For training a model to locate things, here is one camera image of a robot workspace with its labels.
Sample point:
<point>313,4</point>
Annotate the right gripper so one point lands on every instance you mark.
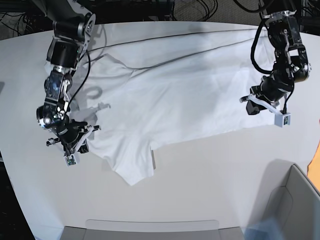
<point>73,137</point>

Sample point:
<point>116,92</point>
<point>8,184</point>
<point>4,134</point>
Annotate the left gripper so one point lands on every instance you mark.
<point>270,90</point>

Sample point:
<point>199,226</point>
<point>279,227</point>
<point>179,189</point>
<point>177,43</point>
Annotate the white T-shirt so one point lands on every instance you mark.
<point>154,92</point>

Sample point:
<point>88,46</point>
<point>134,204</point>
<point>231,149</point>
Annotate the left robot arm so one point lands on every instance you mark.
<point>291,62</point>

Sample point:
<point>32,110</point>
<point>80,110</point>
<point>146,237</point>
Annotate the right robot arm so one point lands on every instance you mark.
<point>72,26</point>

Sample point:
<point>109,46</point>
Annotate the grey tray front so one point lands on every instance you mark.
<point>131,230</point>

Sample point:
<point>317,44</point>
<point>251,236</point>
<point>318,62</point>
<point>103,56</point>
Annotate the grey box right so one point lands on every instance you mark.
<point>293,210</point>

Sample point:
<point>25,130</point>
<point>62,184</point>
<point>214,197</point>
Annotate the blue blurred object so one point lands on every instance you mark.
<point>262,228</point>

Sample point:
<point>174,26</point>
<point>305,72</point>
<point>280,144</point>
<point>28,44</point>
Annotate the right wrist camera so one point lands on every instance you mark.
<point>72,159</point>

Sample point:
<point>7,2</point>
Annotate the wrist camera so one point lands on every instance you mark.
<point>282,120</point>
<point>72,159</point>

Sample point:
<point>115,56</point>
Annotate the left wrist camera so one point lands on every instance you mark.
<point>282,120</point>

